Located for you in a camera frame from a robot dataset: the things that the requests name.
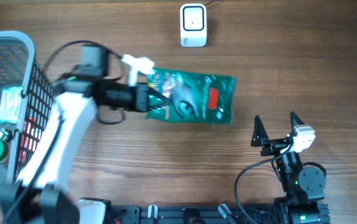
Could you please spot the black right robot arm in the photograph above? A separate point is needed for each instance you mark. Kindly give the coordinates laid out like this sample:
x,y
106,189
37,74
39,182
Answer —
x,y
303,183

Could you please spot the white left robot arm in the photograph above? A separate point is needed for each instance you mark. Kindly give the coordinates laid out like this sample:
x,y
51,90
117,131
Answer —
x,y
39,194

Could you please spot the white barcode scanner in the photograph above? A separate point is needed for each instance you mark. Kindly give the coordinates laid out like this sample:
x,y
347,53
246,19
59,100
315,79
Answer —
x,y
193,25

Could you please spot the green 3M gloves package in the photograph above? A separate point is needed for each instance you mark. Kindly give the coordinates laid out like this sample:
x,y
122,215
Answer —
x,y
194,97

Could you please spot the grey plastic mesh basket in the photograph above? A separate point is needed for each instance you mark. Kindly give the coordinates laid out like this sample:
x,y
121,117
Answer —
x,y
18,67

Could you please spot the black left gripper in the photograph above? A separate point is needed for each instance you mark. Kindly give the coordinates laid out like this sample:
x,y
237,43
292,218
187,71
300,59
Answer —
x,y
140,96

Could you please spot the light green tissue pack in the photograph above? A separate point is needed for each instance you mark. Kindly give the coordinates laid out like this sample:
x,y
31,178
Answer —
x,y
10,104

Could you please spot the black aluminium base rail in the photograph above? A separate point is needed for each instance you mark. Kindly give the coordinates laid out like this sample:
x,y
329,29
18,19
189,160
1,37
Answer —
x,y
197,214

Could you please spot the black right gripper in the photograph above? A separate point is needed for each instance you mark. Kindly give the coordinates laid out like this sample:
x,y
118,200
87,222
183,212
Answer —
x,y
260,138

